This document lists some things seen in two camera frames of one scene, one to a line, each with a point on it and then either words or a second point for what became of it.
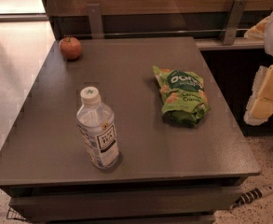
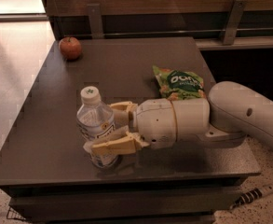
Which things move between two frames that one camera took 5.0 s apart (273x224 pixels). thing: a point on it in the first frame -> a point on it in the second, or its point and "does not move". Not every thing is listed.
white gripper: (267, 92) -> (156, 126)
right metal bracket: (238, 9) does not move
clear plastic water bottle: (96, 124) does not move
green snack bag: (184, 100) does not move
